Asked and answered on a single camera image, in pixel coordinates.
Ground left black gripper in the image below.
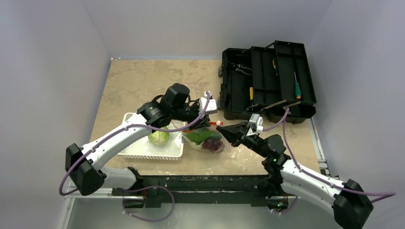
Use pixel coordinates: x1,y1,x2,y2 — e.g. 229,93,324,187
171,98,210,130

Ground green cucumber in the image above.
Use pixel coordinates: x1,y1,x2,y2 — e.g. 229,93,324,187
185,127,222,145

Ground clear zip top bag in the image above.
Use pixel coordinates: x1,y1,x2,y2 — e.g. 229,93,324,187
181,121,225,153

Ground purple grape bunch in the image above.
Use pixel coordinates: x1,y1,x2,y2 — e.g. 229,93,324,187
202,139,224,152

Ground white plastic basket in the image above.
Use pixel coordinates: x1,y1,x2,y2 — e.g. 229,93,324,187
118,132,184,160

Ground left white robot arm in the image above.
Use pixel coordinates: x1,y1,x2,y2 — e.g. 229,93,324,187
58,83,218,196

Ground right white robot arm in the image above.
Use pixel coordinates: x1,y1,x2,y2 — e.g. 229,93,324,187
216,122,373,229

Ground green cabbage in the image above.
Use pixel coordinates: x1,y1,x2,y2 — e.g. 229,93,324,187
148,131,170,146

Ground black open toolbox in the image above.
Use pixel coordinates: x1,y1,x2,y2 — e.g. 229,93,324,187
219,41,317,124

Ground black pliers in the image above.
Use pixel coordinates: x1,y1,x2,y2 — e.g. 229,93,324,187
231,63,252,75

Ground yellow black tool in tray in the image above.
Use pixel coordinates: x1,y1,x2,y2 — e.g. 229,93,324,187
272,58,278,76

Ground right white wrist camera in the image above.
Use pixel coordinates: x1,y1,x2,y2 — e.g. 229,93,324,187
247,114,263,136

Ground yellow handled screwdriver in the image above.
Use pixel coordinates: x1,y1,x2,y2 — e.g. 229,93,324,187
249,87,254,106

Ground green handled screwdriver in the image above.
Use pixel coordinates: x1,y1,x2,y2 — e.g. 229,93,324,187
294,73,302,100

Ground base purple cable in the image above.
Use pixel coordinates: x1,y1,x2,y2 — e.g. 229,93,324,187
121,184,177,222

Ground black base frame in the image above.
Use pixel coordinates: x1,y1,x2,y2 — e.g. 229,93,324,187
112,167,299,210

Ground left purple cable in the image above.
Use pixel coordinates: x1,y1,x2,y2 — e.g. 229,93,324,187
59,91,212,197

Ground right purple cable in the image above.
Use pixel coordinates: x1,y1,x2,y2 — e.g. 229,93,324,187
262,107,396,204

